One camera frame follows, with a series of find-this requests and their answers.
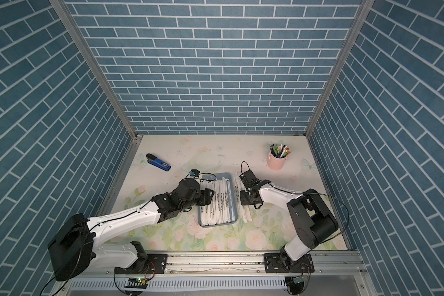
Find pink pen cup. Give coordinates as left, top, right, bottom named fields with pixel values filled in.
left=267, top=153, right=287, bottom=171

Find blue stapler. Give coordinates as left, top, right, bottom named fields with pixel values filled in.
left=146, top=154, right=171, bottom=171

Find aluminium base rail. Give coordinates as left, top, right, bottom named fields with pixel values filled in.
left=82, top=245, right=366, bottom=276

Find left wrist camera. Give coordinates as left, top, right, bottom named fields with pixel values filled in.
left=189, top=169, right=200, bottom=177

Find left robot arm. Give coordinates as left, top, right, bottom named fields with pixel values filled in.
left=48, top=178, right=215, bottom=282

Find blue storage tray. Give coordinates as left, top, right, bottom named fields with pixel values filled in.
left=197, top=173, right=238, bottom=228

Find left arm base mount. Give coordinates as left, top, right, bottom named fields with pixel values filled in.
left=114, top=254, right=168, bottom=275

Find pens in cup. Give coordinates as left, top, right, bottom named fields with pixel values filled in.
left=270, top=144, right=292, bottom=159

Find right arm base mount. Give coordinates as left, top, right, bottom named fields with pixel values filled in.
left=263, top=253, right=315, bottom=273

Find right wrapped straw pile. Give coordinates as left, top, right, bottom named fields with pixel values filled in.
left=234, top=176, right=252, bottom=223

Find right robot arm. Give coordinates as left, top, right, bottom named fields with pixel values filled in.
left=239, top=170, right=339, bottom=262

